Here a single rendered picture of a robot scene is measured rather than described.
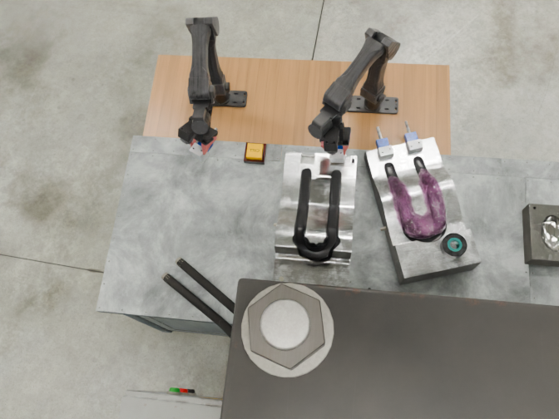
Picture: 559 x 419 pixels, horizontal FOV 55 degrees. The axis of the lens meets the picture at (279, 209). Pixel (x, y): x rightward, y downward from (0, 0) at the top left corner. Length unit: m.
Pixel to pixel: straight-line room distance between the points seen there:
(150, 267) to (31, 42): 2.13
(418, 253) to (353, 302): 1.19
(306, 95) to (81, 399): 1.79
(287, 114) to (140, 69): 1.45
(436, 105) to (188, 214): 1.05
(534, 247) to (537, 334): 1.30
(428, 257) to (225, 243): 0.72
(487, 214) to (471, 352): 1.41
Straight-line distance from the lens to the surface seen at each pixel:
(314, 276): 1.86
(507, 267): 2.04
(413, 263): 1.85
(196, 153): 1.96
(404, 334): 0.69
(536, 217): 2.05
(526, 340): 0.72
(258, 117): 2.17
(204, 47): 1.85
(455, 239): 1.86
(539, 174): 2.20
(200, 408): 1.24
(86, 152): 3.25
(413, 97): 2.23
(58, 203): 3.19
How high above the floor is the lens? 2.68
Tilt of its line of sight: 70 degrees down
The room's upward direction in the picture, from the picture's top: 12 degrees counter-clockwise
